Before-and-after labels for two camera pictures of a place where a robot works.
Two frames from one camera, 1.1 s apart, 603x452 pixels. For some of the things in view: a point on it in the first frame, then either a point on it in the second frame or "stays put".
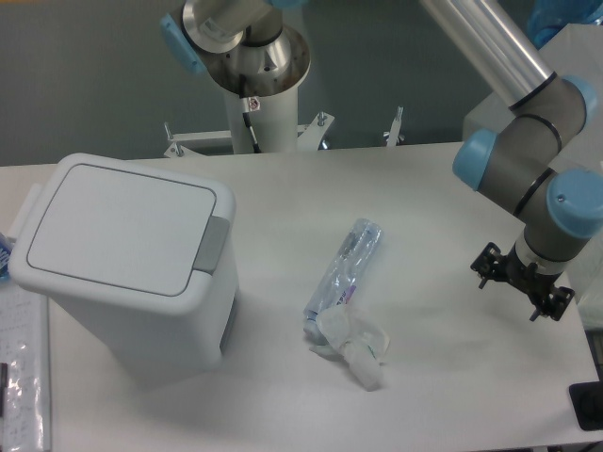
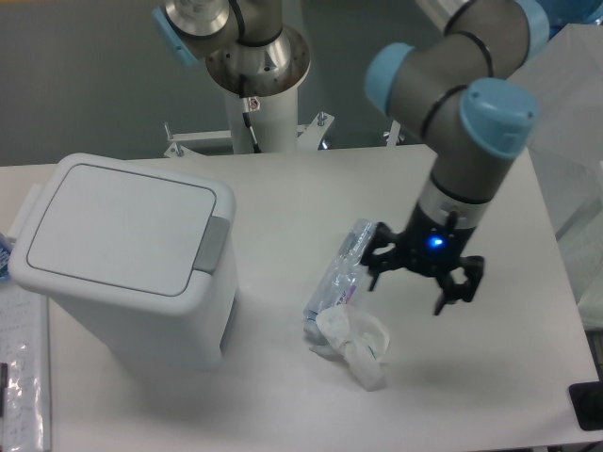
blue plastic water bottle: [546, 18] stays put
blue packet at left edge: [7, 244] stays put
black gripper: [529, 280] to [431, 244]
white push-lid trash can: [142, 265] stays put
